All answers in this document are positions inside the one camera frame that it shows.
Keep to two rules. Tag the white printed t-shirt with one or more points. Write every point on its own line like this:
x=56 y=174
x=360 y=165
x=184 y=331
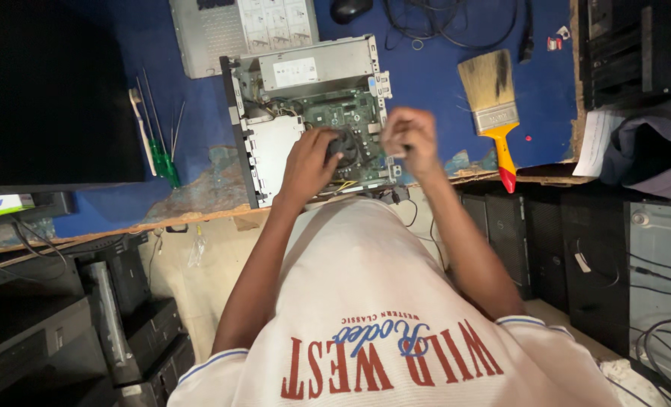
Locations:
x=369 y=316

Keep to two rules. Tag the white toothbrush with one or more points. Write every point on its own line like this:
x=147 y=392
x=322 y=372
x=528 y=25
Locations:
x=140 y=127

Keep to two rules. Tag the green motherboard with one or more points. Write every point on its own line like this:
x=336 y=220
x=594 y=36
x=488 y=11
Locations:
x=346 y=110

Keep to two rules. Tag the black cooling fan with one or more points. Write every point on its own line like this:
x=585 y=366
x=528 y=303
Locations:
x=346 y=150

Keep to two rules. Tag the large black computer tower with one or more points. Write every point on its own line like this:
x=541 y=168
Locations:
x=595 y=271

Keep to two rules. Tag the clear plastic bag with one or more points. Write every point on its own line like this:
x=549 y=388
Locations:
x=196 y=251

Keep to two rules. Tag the person's left hand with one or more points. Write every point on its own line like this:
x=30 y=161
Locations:
x=304 y=169

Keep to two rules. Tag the person's right hand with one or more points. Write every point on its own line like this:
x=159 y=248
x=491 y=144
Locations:
x=417 y=141

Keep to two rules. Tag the small red and white part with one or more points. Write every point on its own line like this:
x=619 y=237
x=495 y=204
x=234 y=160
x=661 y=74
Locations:
x=554 y=43

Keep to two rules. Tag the heap of black desktop computers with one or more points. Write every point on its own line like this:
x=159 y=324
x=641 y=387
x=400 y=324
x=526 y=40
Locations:
x=58 y=328

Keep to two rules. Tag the grey metal computer case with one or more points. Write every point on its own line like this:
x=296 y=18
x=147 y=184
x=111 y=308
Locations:
x=663 y=265

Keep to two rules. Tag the silver power supply unit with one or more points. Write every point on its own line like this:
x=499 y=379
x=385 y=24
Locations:
x=312 y=68

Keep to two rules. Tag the grey cloth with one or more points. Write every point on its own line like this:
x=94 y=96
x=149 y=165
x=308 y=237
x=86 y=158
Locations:
x=652 y=147

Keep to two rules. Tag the grey computer side panel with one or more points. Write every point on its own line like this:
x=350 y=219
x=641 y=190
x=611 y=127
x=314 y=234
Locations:
x=216 y=34

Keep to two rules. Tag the stack of black computer cases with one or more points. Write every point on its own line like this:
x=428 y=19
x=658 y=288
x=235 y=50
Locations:
x=629 y=51

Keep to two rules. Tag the white paper sheet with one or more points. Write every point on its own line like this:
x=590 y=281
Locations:
x=592 y=144

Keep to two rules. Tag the person's left fingers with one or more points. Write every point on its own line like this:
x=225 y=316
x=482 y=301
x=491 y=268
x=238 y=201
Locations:
x=327 y=138

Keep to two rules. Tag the silver metal drive cage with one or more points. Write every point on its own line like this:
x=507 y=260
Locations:
x=270 y=152

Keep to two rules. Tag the person's right fingers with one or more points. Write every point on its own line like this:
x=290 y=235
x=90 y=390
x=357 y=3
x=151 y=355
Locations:
x=397 y=131

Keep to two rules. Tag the open grey desktop computer case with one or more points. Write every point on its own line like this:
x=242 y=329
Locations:
x=267 y=85

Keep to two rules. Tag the black computer mouse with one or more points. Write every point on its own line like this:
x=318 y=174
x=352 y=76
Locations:
x=349 y=9

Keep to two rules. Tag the black mesh front computer tower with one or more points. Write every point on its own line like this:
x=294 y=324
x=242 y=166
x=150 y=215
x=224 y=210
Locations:
x=505 y=237

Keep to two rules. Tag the black monitor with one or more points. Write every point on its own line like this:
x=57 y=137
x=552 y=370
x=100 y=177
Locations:
x=58 y=90

